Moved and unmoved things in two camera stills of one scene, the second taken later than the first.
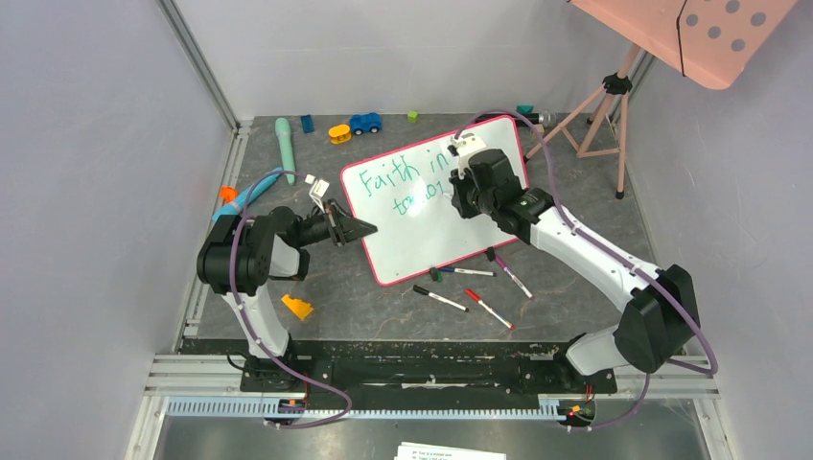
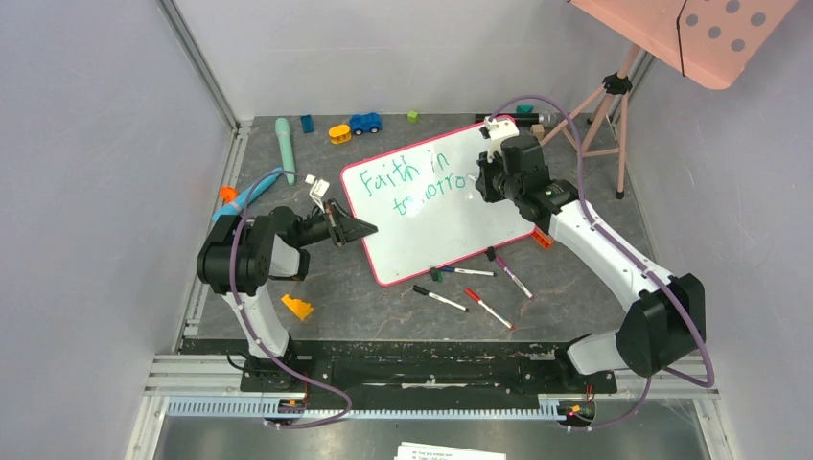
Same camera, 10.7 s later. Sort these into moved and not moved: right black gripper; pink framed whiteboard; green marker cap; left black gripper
Moved: right black gripper
Not moved: pink framed whiteboard; green marker cap; left black gripper
